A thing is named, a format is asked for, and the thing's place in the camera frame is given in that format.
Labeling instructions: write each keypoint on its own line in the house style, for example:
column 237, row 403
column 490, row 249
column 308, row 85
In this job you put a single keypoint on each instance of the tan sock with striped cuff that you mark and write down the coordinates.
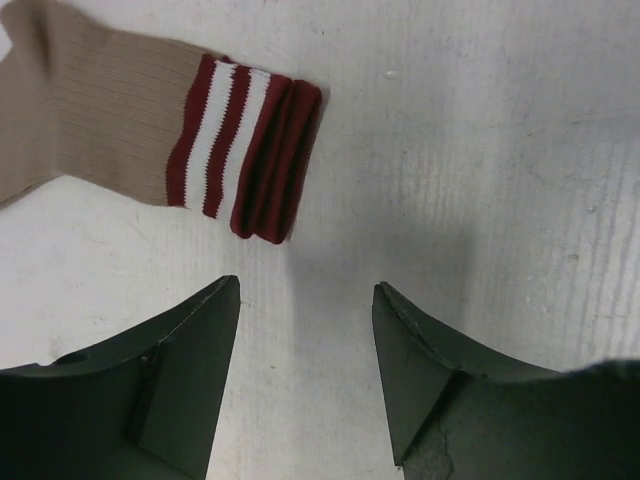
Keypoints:
column 163, row 122

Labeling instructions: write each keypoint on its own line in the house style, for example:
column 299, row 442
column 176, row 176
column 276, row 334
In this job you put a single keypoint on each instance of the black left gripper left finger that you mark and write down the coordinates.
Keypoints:
column 143, row 404

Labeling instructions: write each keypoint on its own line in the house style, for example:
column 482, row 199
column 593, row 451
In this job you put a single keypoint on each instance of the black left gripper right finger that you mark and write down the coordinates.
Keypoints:
column 457, row 409

